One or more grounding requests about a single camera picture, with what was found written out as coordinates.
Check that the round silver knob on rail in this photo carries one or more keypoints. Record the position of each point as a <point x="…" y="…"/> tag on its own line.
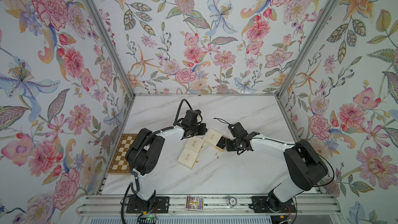
<point x="232" y="202"/>

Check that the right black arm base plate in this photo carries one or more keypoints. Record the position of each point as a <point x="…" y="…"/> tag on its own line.
<point x="266" y="204"/>

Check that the aluminium front rail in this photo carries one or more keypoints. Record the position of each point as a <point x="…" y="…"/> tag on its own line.
<point x="304" y="204"/>

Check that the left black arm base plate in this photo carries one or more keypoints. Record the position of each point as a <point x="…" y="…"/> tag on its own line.
<point x="136" y="205"/>

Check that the wooden chessboard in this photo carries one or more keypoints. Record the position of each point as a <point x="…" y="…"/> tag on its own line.
<point x="118" y="164"/>

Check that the colourful card on rail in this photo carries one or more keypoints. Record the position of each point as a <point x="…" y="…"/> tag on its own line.
<point x="194" y="203"/>

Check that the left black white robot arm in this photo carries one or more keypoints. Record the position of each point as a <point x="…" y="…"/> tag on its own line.
<point x="143" y="154"/>

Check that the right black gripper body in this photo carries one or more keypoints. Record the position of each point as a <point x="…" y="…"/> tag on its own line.
<point x="232" y="144"/>

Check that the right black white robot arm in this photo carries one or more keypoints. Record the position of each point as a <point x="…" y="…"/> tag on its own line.
<point x="305" y="166"/>

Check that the cream drawer jewelry box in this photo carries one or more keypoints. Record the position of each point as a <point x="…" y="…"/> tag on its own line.
<point x="188" y="158"/>

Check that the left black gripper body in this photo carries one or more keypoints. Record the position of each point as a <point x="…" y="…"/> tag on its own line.
<point x="196" y="129"/>

